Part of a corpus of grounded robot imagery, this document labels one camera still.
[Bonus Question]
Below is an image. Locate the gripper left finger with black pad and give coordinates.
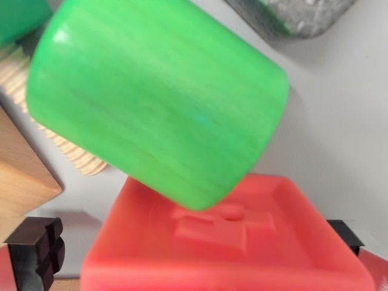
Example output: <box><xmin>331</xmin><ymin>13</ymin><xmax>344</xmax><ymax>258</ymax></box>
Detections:
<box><xmin>0</xmin><ymin>216</ymin><xmax>66</xmax><ymax>291</ymax></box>

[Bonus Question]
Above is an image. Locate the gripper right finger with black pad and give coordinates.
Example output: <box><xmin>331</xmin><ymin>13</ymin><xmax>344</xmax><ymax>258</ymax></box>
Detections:
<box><xmin>328</xmin><ymin>219</ymin><xmax>388</xmax><ymax>291</ymax></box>

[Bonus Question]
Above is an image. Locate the coral red plastic cube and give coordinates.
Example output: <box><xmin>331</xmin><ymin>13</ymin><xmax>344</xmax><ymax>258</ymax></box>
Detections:
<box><xmin>79</xmin><ymin>173</ymin><xmax>377</xmax><ymax>291</ymax></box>

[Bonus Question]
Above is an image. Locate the grey plastic bin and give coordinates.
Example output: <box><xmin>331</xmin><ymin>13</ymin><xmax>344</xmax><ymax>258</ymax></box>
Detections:
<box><xmin>0</xmin><ymin>0</ymin><xmax>388</xmax><ymax>291</ymax></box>

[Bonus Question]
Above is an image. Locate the natural wood block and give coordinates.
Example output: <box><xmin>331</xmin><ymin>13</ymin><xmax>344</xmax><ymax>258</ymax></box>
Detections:
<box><xmin>0</xmin><ymin>104</ymin><xmax>65</xmax><ymax>244</ymax></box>

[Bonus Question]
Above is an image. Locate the bright green cylinder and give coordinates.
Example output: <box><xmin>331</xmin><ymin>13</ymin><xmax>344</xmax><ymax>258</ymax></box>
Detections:
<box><xmin>25</xmin><ymin>0</ymin><xmax>290</xmax><ymax>212</ymax></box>

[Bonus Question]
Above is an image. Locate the grey textured foam block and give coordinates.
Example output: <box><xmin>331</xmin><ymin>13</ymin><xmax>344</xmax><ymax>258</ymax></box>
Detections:
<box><xmin>223</xmin><ymin>0</ymin><xmax>359</xmax><ymax>41</ymax></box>

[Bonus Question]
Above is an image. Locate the dark green wooden bolt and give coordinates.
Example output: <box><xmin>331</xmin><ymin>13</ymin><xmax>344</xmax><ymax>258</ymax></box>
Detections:
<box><xmin>0</xmin><ymin>0</ymin><xmax>110</xmax><ymax>177</ymax></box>

